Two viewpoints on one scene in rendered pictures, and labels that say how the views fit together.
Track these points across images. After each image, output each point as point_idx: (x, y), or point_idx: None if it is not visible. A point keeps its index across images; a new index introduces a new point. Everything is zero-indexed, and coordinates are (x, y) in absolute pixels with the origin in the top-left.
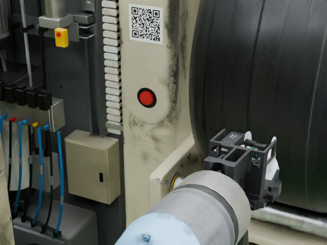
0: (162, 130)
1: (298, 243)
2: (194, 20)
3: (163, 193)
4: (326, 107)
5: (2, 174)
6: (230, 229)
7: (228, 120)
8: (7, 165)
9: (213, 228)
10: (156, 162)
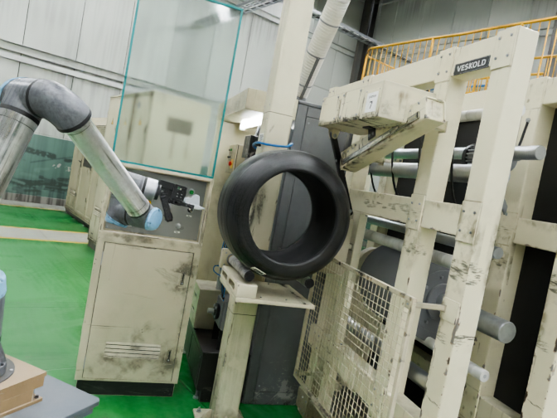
0: None
1: (238, 279)
2: (270, 201)
3: (223, 256)
4: (227, 200)
5: (200, 245)
6: (141, 183)
7: (218, 208)
8: None
9: (134, 177)
10: None
